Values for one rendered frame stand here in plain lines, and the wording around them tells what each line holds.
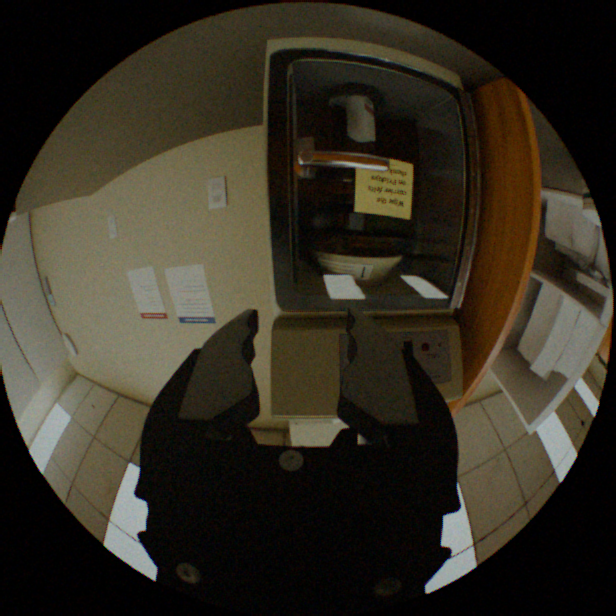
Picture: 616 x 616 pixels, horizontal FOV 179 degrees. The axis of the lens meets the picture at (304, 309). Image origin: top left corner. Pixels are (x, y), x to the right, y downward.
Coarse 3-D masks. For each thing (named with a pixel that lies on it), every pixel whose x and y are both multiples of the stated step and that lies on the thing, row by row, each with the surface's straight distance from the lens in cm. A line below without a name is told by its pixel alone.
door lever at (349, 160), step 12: (300, 156) 20; (312, 156) 20; (324, 156) 20; (336, 156) 20; (348, 156) 20; (360, 156) 21; (372, 156) 21; (300, 168) 24; (312, 168) 24; (348, 168) 21; (360, 168) 21; (372, 168) 21; (384, 168) 21
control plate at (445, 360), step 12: (348, 336) 28; (396, 336) 31; (408, 336) 32; (420, 336) 33; (432, 336) 34; (444, 336) 36; (420, 348) 32; (432, 348) 34; (444, 348) 35; (348, 360) 28; (420, 360) 32; (432, 360) 34; (444, 360) 35; (432, 372) 34; (444, 372) 35
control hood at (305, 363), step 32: (288, 320) 30; (320, 320) 30; (384, 320) 32; (416, 320) 34; (448, 320) 38; (288, 352) 28; (320, 352) 28; (288, 384) 28; (320, 384) 28; (448, 384) 36; (288, 416) 29; (320, 416) 29
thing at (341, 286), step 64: (320, 64) 33; (384, 64) 36; (320, 128) 27; (384, 128) 29; (448, 128) 35; (320, 192) 24; (448, 192) 32; (320, 256) 25; (384, 256) 27; (448, 256) 33
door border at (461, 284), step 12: (468, 108) 42; (468, 120) 40; (468, 132) 38; (468, 144) 37; (480, 168) 37; (480, 192) 36; (468, 216) 34; (468, 228) 35; (468, 240) 35; (468, 252) 35; (468, 264) 36; (456, 288) 36; (456, 300) 37
